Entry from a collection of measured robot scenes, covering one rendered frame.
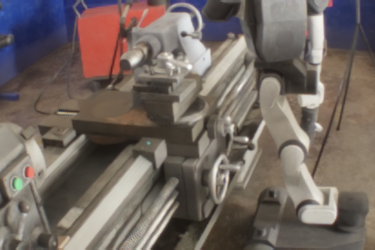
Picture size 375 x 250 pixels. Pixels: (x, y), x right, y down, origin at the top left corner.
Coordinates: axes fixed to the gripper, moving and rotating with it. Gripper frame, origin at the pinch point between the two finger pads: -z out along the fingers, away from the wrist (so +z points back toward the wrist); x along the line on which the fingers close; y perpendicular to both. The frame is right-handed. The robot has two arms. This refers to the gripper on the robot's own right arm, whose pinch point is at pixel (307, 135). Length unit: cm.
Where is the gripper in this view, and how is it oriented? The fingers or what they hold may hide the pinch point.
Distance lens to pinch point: 260.3
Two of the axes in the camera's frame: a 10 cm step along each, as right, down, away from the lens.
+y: -9.7, 1.7, -1.7
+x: -2.4, -5.7, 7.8
